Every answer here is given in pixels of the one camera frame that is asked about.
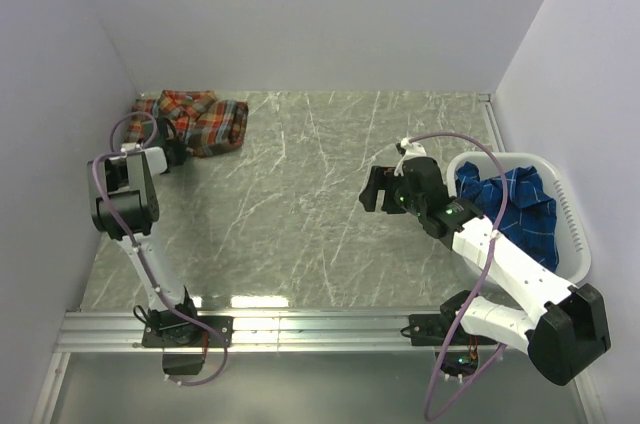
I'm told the blue plaid shirt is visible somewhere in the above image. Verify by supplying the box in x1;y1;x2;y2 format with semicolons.
455;161;559;272

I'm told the white plastic laundry basket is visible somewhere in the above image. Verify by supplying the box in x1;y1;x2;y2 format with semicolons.
446;152;591;284

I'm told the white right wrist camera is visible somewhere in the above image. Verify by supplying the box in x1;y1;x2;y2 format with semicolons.
394;138;427;177

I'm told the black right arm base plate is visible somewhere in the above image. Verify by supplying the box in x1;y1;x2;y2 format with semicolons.
400;314;495;347

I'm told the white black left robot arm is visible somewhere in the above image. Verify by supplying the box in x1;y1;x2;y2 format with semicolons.
87;111;202;346

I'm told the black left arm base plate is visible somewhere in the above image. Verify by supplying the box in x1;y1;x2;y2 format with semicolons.
141;315;234;349

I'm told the aluminium mounting rail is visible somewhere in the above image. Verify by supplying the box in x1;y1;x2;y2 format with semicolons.
54;308;436;353

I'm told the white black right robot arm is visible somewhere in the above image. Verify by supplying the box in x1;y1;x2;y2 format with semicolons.
359;157;611;386

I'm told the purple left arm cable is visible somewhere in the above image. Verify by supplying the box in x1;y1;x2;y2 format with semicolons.
92;111;229;388

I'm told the red plaid long sleeve shirt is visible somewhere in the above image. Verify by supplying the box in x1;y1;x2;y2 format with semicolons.
131;90;249;158

